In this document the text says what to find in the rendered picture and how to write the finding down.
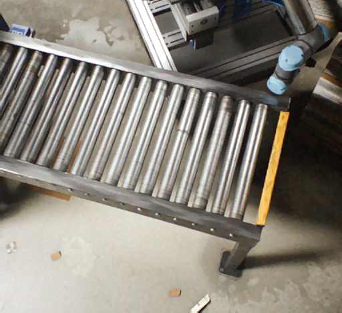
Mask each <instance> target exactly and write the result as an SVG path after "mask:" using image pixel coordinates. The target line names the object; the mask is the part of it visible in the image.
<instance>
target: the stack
mask: <svg viewBox="0 0 342 313"><path fill-rule="evenodd" d="M324 73H326V74H328V75H330V76H332V77H333V78H335V79H337V80H340V81H341V82H342V39H341V40H340V42H339V43H338V44H337V46H336V47H335V48H334V50H333V53H332V54H331V57H330V59H329V62H328V63H327V67H325V69H324ZM311 100H312V101H314V102H316V103H318V104H320V105H322V106H324V107H326V108H327V109H330V110H332V112H334V113H336V114H337V115H339V116H342V89H341V88H340V87H337V86H336V85H335V84H333V83H331V82H330V81H328V80H325V79H324V78H322V77H321V78H320V79H319V81H318V83H317V85H316V88H315V89H314V91H313V93H312V95H311ZM300 121H302V122H304V123H305V124H306V125H307V126H310V127H311V128H313V129H315V130H316V131H318V132H320V133H322V134H324V135H325V136H327V137H329V139H331V140H333V141H334V142H336V143H337V144H339V145H341V146H342V122H341V121H338V120H337V119H335V118H333V117H332V116H329V115H328V114H326V113H324V112H322V111H321V110H320V109H318V108H316V107H314V106H312V105H310V104H309V103H308V104H307V105H306V106H305V107H304V109H303V114H302V117H301V118H300ZM291 135H293V136H294V137H295V138H297V139H299V140H300V141H302V142H304V143H305V144H307V145H309V146H311V147H312V148H314V149H315V150H317V152H320V153H321V154H323V155H325V156H326V157H328V158H329V159H332V160H333V161H335V162H336V163H338V164H339V165H341V166H342V158H341V157H338V156H337V155H335V154H333V153H332V152H329V150H327V149H326V148H324V147H323V146H321V145H320V144H318V142H320V143H321V144H323V145H325V146H326V147H327V148H330V149H331V150H334V152H336V153H337V154H339V155H341V156H342V150H341V149H339V148H337V147H336V146H334V145H332V144H331V143H328V142H327V141H325V140H323V139H322V138H321V137H320V136H317V135H316V134H314V133H313V132H311V131H310V130H307V129H306V128H304V127H302V126H301V125H299V124H296V125H295V127H294V129H293V131H292V133H291Z"/></svg>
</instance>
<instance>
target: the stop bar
mask: <svg viewBox="0 0 342 313"><path fill-rule="evenodd" d="M288 118H289V112H286V111H281V113H280V116H279V123H278V126H277V131H276V135H275V141H274V145H273V147H272V151H271V157H270V160H269V165H268V170H267V175H266V179H265V185H264V189H263V193H262V198H261V204H260V207H259V213H258V217H257V220H256V226H258V227H262V228H264V227H265V223H266V219H267V213H268V209H270V207H269V203H271V197H272V193H273V187H274V183H275V177H276V173H277V168H278V163H279V158H280V154H281V148H282V144H283V139H284V134H285V132H286V130H287V122H288Z"/></svg>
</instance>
